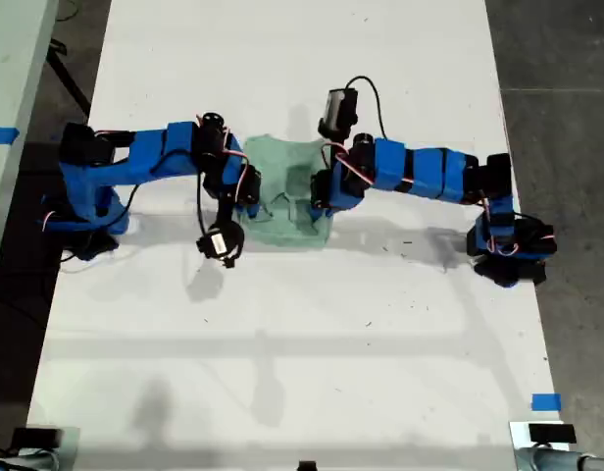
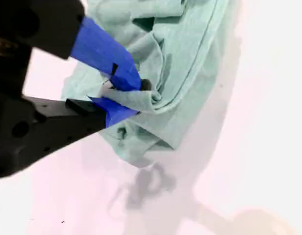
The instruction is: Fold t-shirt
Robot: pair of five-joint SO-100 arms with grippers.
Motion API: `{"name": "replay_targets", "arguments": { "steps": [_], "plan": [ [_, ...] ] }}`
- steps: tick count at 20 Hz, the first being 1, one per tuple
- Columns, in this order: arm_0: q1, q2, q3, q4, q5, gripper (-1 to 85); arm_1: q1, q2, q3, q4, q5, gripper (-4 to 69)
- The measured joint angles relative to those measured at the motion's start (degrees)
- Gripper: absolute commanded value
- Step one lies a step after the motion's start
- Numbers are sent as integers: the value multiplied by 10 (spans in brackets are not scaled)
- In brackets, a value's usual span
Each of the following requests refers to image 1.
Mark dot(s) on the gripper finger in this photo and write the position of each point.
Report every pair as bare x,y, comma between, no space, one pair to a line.
250,186
320,191

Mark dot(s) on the pale green t-shirt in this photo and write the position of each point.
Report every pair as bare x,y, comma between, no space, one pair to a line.
282,225

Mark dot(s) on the blue and black arm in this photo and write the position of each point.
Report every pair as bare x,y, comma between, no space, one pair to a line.
135,157
429,169

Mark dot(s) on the black rod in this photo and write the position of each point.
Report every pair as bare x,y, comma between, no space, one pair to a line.
69,81

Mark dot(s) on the blue tape strip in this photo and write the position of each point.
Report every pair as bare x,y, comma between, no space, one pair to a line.
0,134
546,402

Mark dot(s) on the pale side table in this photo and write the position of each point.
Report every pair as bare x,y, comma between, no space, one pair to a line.
13,49

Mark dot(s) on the small black block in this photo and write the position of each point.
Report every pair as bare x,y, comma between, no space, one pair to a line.
307,466

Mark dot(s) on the black floor mat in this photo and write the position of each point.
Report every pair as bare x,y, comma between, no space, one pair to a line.
8,343

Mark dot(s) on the small black box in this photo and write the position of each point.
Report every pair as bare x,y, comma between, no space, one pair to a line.
35,436
552,433

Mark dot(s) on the black camera stalk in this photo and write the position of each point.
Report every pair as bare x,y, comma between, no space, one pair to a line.
338,144
226,208

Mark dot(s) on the black camera box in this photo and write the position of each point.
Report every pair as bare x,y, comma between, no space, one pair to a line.
218,243
337,110

